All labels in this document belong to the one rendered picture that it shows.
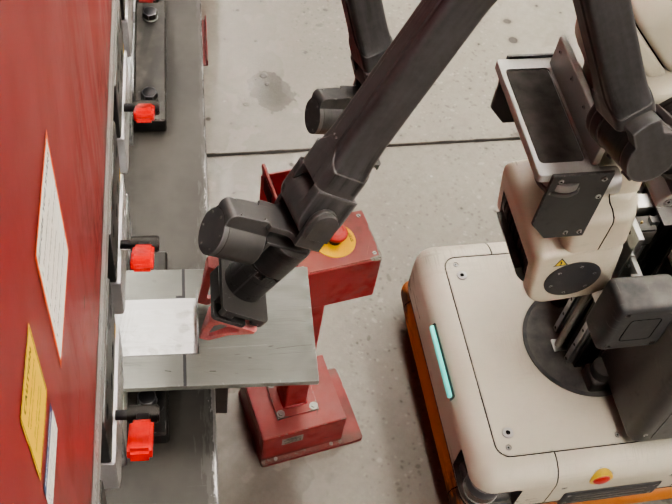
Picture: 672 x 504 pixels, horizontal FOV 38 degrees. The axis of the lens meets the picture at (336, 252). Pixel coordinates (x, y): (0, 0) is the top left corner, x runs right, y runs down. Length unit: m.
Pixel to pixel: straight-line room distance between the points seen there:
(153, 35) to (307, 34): 1.42
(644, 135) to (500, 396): 1.02
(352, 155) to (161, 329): 0.38
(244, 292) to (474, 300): 1.13
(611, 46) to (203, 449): 0.73
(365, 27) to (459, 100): 1.59
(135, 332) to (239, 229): 0.26
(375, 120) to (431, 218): 1.68
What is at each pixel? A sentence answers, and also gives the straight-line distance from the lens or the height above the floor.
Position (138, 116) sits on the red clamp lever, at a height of 1.31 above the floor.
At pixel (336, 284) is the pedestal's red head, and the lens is 1.69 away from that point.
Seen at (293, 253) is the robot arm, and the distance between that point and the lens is 1.16.
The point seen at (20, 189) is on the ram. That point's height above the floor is 1.76.
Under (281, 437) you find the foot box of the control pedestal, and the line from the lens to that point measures 2.22.
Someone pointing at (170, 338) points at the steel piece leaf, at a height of 1.00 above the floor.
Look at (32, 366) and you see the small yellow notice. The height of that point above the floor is 1.70.
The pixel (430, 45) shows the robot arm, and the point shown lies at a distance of 1.05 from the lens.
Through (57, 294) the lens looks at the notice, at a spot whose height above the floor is 1.64.
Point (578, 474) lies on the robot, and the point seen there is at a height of 0.26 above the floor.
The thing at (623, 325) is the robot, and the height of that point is 0.70.
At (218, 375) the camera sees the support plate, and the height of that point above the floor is 1.00.
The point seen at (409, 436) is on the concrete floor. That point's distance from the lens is 2.39.
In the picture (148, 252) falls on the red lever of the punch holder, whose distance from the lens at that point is 1.00.
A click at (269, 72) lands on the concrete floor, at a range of 3.05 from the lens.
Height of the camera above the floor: 2.12
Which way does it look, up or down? 54 degrees down
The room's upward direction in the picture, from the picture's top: 11 degrees clockwise
